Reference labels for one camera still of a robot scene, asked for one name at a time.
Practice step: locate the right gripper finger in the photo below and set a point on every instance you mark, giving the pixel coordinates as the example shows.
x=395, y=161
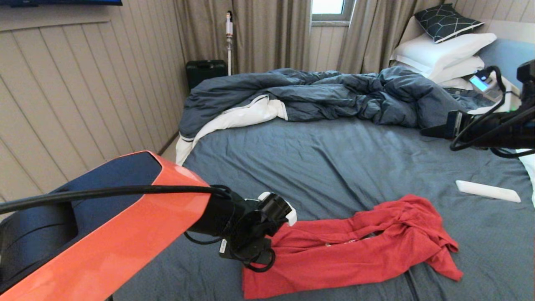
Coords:
x=434, y=135
x=436, y=129

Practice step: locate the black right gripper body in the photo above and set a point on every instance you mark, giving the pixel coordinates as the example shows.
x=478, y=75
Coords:
x=464, y=127

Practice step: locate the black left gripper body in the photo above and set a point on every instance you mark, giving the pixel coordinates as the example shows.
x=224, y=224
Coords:
x=246, y=248

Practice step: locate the red printed t-shirt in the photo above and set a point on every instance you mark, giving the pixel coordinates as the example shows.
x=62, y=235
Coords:
x=334, y=259

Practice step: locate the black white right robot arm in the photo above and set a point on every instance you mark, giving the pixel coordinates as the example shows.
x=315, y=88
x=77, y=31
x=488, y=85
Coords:
x=522, y=129

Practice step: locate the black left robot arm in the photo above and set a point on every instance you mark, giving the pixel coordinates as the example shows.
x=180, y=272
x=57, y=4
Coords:
x=125, y=234

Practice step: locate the white flat remote control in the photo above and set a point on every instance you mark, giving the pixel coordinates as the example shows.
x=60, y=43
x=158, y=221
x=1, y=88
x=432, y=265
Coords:
x=487, y=191

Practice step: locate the large white pillow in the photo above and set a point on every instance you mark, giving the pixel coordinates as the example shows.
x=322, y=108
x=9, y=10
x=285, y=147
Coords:
x=436, y=52

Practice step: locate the blue headboard cushion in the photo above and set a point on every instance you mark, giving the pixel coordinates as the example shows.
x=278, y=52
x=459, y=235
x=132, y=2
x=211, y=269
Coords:
x=501, y=52

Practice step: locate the dark geometric patterned cushion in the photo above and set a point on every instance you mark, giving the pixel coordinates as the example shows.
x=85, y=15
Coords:
x=445, y=23

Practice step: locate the dark blue crumpled duvet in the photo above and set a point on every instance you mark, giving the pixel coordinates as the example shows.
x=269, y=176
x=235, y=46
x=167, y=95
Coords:
x=334, y=95

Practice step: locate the bed with blue sheet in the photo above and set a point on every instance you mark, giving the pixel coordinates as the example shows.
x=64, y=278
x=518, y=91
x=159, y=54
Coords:
x=313, y=159

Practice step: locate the white blanket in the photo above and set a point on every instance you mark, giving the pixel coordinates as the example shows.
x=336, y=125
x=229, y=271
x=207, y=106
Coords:
x=250, y=113

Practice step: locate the black suitcase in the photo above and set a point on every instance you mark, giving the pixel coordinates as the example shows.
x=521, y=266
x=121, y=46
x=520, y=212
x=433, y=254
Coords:
x=205, y=71

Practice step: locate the white stick vacuum cleaner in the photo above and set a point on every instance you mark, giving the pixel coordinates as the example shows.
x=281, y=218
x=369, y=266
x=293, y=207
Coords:
x=229, y=35

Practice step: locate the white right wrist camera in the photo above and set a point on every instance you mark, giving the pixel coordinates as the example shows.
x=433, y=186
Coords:
x=493, y=90

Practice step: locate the window with grey frame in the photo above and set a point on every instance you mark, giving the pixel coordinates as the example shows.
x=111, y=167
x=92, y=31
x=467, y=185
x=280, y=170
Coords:
x=330, y=7

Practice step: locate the wall-mounted television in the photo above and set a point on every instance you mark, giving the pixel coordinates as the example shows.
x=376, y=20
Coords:
x=62, y=2

